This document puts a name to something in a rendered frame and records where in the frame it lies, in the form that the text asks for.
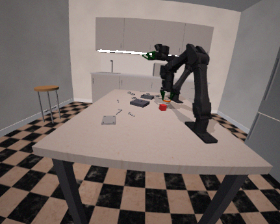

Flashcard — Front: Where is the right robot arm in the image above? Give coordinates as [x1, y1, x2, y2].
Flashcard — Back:
[155, 44, 193, 103]

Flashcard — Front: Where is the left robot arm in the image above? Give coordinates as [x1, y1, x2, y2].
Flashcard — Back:
[160, 44, 218, 144]

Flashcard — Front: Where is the small red block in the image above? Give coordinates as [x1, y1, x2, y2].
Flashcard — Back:
[159, 104, 167, 111]

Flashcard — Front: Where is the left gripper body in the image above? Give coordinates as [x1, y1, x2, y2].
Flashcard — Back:
[160, 81, 176, 93]

